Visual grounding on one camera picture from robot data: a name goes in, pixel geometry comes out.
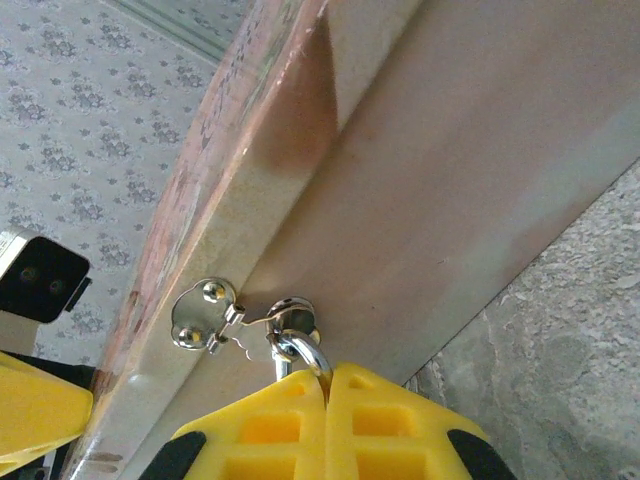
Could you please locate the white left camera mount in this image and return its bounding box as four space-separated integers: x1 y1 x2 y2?
0 308 42 358

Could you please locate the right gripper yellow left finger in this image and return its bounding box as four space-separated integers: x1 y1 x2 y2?
144 368 330 480

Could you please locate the aluminium frame post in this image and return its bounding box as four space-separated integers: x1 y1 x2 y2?
107 0 239 64

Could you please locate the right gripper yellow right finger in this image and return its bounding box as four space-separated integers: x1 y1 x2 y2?
326 361 517 480

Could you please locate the silver hasp latch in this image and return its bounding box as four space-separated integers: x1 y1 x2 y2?
170 277 274 362

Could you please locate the silver staple loop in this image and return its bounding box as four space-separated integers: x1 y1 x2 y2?
264 295 323 352

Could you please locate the pink decorated wooden box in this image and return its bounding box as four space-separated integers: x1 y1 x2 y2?
59 0 640 480

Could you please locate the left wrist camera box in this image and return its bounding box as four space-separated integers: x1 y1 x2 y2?
0 224 93 326

